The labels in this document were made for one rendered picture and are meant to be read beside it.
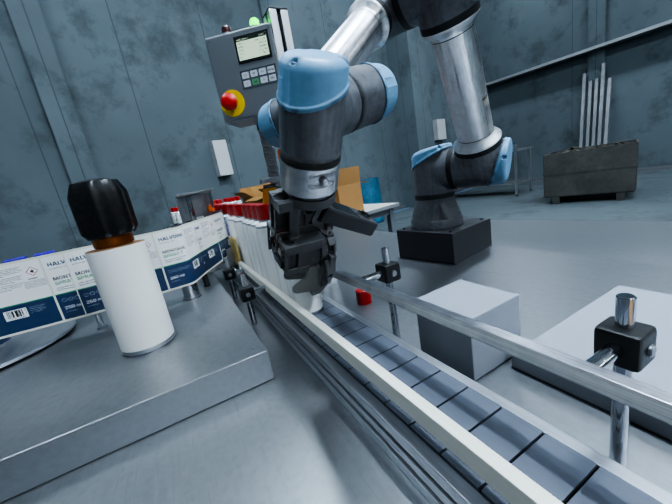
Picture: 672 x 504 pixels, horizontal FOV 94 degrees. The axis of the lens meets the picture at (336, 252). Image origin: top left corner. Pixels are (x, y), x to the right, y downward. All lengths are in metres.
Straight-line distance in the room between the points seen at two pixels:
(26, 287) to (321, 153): 0.70
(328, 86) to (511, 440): 0.36
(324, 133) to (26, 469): 0.51
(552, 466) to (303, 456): 0.23
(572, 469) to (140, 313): 0.59
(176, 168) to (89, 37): 1.84
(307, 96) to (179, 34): 5.84
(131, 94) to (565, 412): 5.65
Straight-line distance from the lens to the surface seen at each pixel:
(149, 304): 0.64
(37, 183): 5.48
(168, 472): 0.47
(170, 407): 0.52
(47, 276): 0.88
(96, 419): 0.53
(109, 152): 5.50
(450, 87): 0.82
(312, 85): 0.35
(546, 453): 0.34
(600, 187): 6.39
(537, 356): 0.30
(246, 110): 0.86
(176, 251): 0.85
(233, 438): 0.47
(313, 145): 0.36
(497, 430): 0.35
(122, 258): 0.62
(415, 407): 0.31
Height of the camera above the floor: 1.12
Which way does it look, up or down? 14 degrees down
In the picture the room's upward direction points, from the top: 10 degrees counter-clockwise
